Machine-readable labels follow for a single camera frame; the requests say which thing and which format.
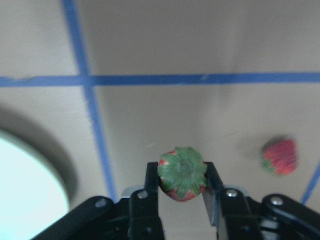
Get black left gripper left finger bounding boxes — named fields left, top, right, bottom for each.
left=128, top=162, right=164, bottom=240

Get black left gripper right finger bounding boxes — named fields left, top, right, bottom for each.
left=202, top=162, right=263, bottom=240

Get small red strawberry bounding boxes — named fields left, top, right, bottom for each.
left=157, top=146, right=207, bottom=202

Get light green plate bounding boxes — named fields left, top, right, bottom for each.
left=0, top=130, right=70, bottom=240

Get strawberry lying sideways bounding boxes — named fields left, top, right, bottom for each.
left=260, top=138, right=299, bottom=176

